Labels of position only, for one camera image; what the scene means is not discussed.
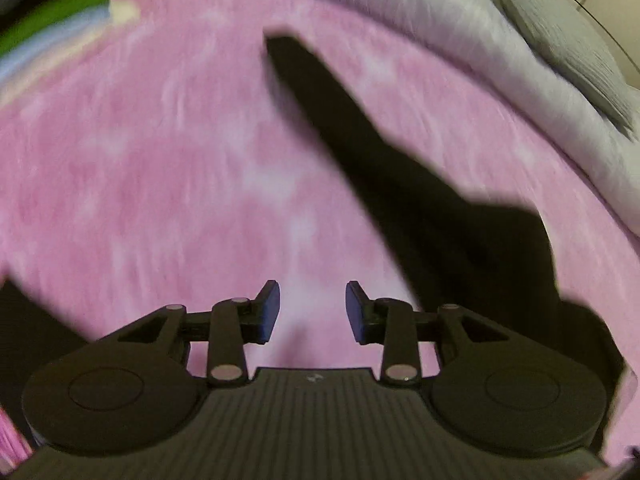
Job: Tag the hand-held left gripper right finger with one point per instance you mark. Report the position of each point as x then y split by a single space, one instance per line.
357 310

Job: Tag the grey pillow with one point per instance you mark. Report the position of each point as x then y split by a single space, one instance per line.
565 35

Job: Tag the green folded cloth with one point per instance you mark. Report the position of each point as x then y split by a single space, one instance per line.
55 15

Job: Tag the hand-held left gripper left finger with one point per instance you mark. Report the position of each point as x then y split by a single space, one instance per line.
267 310

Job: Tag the cream folded cloth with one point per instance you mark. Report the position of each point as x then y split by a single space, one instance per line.
123 11

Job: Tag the light blue folded cloth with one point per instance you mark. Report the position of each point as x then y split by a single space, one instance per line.
45 50

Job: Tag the pink floral blanket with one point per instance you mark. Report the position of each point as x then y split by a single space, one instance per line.
150 160

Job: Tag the black garment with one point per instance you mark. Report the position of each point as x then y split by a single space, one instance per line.
425 220

